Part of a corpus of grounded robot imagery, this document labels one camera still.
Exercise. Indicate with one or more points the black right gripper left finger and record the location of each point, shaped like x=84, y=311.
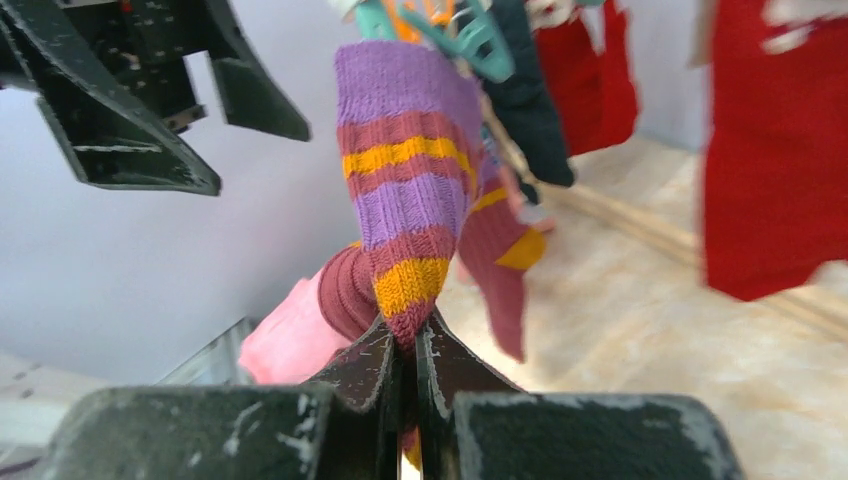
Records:
x=340, y=424

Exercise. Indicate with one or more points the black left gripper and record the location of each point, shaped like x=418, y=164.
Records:
x=111, y=81

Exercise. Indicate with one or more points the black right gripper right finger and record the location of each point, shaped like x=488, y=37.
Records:
x=476, y=424

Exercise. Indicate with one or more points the purple striped sock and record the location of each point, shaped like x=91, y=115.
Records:
x=497, y=250
x=408, y=131

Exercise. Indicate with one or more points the orange clothespin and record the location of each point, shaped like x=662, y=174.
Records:
x=407, y=17

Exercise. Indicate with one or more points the dark navy sock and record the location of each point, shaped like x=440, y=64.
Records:
x=523, y=104

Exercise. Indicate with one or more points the red patterned sock pair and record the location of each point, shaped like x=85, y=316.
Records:
x=775, y=174

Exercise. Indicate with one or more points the red santa sock rear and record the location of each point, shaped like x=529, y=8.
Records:
x=593, y=91

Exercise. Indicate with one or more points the wooden drying rack frame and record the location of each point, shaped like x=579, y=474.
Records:
x=814, y=306

